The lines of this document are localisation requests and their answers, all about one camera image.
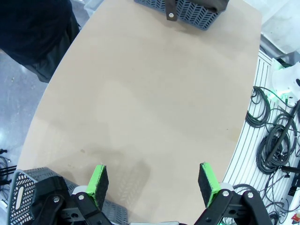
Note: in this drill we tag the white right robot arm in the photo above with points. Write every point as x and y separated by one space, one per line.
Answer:
284 79

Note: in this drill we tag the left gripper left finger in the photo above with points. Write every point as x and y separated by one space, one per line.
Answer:
99 187

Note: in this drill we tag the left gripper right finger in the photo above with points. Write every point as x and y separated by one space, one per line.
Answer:
208 187

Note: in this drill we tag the person in black t-shirt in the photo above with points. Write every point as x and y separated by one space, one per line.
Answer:
28 28

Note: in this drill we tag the grey plastic lattice basket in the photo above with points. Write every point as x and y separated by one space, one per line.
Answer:
21 185
194 16

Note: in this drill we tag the clear plastic storage bin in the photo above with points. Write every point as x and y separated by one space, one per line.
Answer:
281 23

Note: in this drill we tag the dark brown garment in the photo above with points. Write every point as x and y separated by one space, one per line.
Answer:
170 9

